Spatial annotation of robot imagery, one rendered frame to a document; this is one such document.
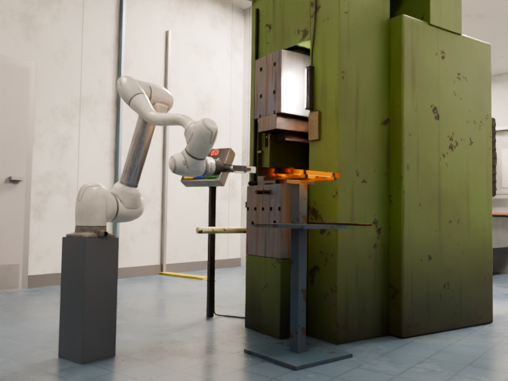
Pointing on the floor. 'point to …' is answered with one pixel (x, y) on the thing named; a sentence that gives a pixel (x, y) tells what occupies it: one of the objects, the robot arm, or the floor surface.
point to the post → (211, 253)
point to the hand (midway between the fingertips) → (246, 170)
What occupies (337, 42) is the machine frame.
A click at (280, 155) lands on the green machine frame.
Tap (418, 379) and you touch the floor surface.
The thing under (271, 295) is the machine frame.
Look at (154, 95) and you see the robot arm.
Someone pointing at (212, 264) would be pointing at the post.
